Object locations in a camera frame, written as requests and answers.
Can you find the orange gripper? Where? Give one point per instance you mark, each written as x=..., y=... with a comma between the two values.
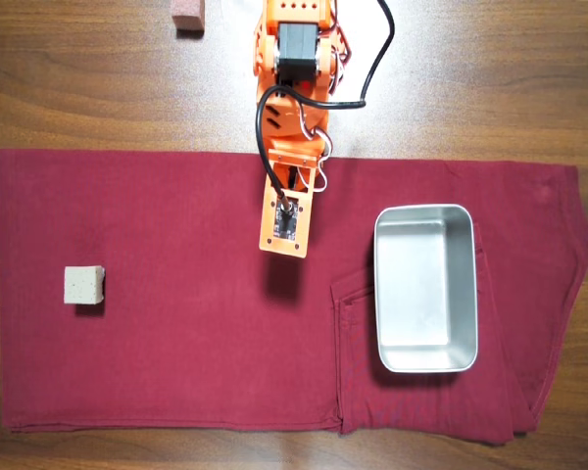
x=294, y=182

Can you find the white speckled foam cube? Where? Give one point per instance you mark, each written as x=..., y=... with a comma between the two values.
x=83, y=285

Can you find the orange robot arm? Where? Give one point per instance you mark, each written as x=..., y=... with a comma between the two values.
x=274, y=68

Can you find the reddish brown block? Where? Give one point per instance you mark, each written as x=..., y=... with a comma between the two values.
x=188, y=17

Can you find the rectangular metal tray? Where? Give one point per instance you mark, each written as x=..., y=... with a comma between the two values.
x=425, y=294

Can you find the dark red cloth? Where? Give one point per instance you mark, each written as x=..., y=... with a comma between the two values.
x=176, y=318

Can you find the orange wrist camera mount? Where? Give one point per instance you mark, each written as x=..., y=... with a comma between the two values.
x=288, y=245

